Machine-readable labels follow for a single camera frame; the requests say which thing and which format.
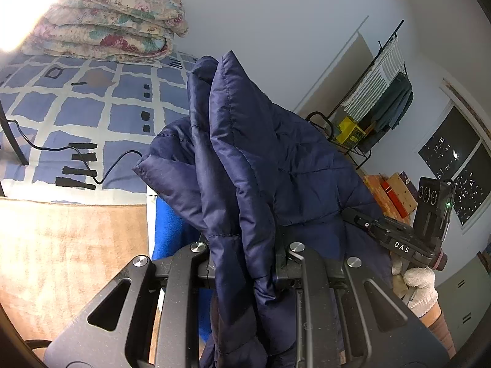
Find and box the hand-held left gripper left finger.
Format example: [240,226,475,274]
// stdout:
[44,242,210,368]

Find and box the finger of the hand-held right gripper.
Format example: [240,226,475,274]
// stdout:
[341,207,388,240]

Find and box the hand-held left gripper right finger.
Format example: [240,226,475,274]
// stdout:
[274,242,449,368]

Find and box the navy puffer jacket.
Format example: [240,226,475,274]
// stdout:
[131,50,392,368]

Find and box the person's right forearm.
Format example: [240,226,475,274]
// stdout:
[427,309,457,361]

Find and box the person's right hand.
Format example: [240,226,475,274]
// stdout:
[391,264,439,317]

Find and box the red box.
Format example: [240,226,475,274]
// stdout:
[380,182,409,219]

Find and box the blue garment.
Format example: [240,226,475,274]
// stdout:
[151,195,215,346]

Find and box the cardboard box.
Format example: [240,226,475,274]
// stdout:
[385,172,418,219]

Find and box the dark window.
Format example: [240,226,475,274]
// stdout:
[417,103,491,227]

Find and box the grey cabinet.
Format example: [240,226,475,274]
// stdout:
[437,253,491,353]

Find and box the yellow box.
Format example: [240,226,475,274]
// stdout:
[338,117,367,148]

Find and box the grey hanging garment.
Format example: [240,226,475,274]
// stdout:
[374,75,414,133]

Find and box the black drying rack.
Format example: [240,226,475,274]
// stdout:
[305,19,415,171]

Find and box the white striped towel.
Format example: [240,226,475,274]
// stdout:
[343,40,405,113]

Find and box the blue checked bed sheet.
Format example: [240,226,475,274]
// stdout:
[0,50,200,204]

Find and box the black tripod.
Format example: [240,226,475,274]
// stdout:
[0,100,29,196]

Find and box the folded floral quilt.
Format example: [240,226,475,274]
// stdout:
[21,0,189,63]

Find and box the bright round lamp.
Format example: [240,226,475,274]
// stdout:
[0,0,93,52]

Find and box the black cable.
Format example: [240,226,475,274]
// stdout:
[0,119,144,185]

